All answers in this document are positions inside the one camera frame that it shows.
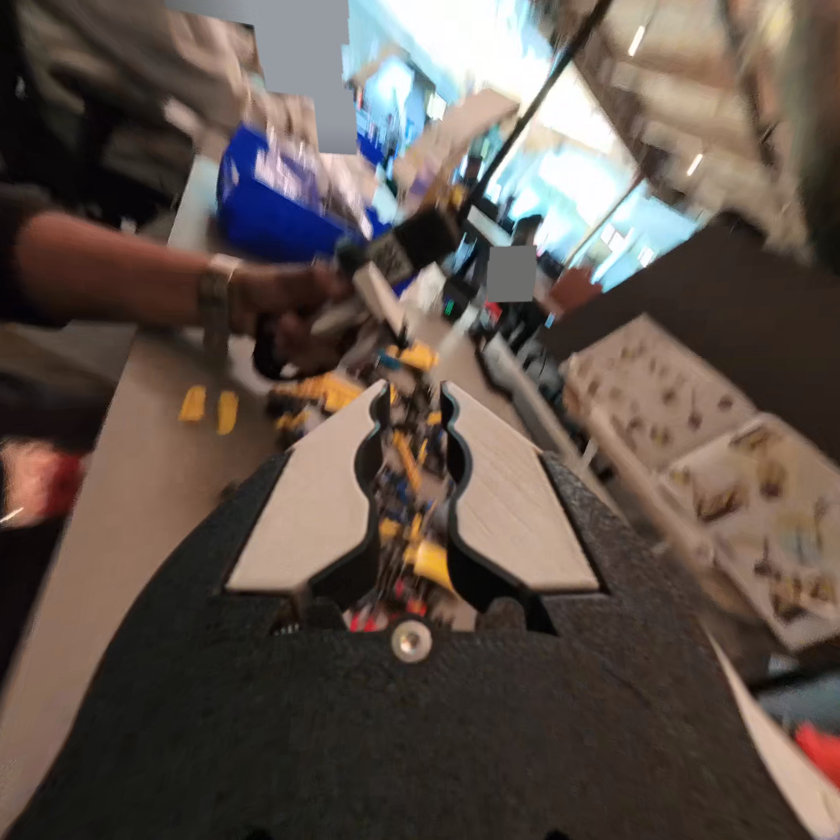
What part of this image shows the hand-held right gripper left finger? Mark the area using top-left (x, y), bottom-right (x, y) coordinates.
top-left (225, 380), bottom-right (391, 613)

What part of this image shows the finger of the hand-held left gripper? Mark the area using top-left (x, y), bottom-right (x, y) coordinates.
top-left (351, 262), bottom-right (412, 343)

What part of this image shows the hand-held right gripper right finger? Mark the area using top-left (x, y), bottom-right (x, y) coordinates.
top-left (439, 381), bottom-right (602, 613)

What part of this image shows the yellow black toy assembly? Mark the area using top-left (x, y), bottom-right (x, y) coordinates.
top-left (268, 373), bottom-right (366, 431)

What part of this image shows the pile of small toy parts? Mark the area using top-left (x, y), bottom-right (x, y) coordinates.
top-left (269, 341), bottom-right (475, 632)

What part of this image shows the person's left forearm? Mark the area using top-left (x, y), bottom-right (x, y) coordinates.
top-left (0, 184), bottom-right (212, 330)

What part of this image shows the person's left hand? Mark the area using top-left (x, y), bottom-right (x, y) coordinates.
top-left (228, 261), bottom-right (355, 371)

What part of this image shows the blue plastic bin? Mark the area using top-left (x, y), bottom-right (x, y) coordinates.
top-left (216, 122), bottom-right (396, 265)

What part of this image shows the wristwatch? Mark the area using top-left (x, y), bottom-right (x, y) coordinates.
top-left (197, 254), bottom-right (243, 359)

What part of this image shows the toy instruction booklet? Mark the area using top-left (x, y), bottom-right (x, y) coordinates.
top-left (562, 313), bottom-right (840, 655)

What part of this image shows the red object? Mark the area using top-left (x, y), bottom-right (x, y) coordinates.
top-left (0, 438), bottom-right (88, 528)

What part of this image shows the white book stand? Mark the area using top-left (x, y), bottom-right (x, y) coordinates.
top-left (567, 367), bottom-right (840, 840)

